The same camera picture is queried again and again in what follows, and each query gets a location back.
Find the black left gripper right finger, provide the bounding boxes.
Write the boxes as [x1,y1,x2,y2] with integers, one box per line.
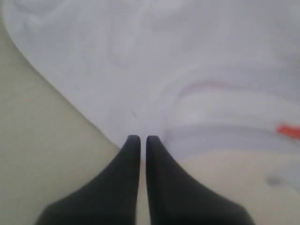
[146,136,254,225]

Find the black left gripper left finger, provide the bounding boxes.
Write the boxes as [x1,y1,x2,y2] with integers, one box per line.
[36,135,141,225]

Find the white t-shirt red print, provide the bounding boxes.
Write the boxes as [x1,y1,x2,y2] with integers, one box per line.
[1,0,300,157]

